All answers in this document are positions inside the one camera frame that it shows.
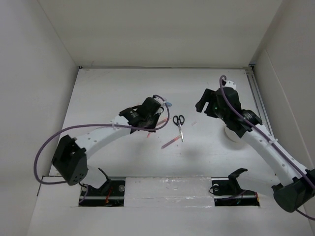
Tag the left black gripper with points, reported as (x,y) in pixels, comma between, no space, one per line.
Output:
(156,117)

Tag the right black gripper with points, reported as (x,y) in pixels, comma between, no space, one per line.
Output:
(206,97)

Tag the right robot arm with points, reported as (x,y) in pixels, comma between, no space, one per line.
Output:
(291,184)

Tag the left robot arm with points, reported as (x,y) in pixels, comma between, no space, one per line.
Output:
(72,154)

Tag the orange pen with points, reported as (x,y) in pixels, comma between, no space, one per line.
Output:
(163,122)

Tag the purple pink pen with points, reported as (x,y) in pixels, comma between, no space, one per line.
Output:
(170,142)

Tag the white round divided container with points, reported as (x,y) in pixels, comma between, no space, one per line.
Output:
(232,140)

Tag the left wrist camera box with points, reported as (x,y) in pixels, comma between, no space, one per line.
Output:
(161,101)

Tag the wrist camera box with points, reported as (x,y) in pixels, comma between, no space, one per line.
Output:
(228,84)
(161,101)

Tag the black handled scissors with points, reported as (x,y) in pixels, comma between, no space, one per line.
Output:
(179,120)

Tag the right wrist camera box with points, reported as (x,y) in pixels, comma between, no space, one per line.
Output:
(228,84)

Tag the metal rail right side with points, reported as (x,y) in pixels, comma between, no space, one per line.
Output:
(261,111)

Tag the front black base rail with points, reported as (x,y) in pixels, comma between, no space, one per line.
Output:
(221,189)

